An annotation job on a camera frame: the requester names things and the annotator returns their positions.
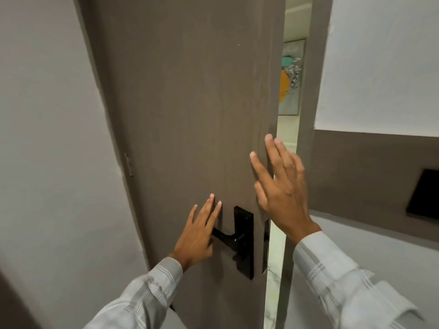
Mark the person's left hand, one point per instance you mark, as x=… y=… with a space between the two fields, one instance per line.
x=193 y=241

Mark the person's right hand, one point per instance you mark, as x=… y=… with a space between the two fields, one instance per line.
x=286 y=198

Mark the person's right little finger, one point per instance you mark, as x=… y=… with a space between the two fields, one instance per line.
x=299 y=166

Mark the person's right thumb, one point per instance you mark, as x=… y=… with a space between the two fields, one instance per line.
x=261 y=198

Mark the person's right middle finger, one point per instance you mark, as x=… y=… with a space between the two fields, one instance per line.
x=274 y=155

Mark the person's left little finger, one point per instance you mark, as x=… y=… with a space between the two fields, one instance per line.
x=193 y=217

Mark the brown wooden door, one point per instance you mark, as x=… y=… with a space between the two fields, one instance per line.
x=192 y=99

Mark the person's left forearm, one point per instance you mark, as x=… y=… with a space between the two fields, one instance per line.
x=144 y=298

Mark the person's right forearm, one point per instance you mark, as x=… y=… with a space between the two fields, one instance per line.
x=346 y=287

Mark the black door latch plate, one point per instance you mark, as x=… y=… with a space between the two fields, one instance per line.
x=266 y=246

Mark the abstract framed painting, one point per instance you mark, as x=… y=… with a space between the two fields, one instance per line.
x=291 y=78

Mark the brown wall panel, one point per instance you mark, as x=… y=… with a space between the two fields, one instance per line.
x=360 y=174

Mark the brown door frame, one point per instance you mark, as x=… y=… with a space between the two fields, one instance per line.
x=313 y=82

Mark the black wall switch plate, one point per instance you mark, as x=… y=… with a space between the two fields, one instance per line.
x=424 y=195

